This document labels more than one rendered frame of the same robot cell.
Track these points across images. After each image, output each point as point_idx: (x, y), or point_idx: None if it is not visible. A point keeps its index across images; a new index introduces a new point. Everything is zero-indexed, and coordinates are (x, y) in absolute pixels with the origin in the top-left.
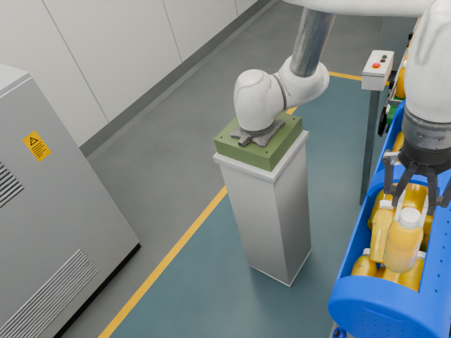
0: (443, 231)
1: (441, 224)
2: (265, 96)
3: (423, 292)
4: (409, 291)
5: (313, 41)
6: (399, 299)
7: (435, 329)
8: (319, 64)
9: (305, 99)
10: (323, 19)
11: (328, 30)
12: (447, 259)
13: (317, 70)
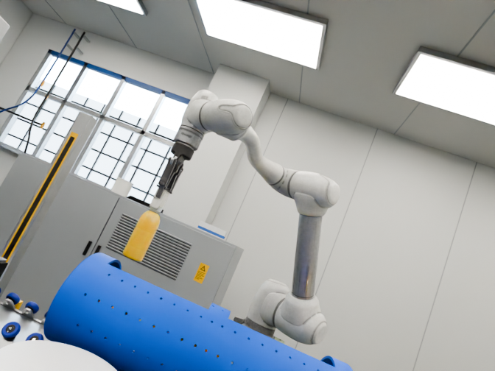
0: (163, 297)
1: (170, 297)
2: (268, 293)
3: (108, 266)
4: (109, 260)
5: (296, 250)
6: (103, 255)
7: (79, 266)
8: (311, 301)
9: (287, 324)
10: (299, 229)
11: (303, 246)
12: (136, 294)
13: (305, 300)
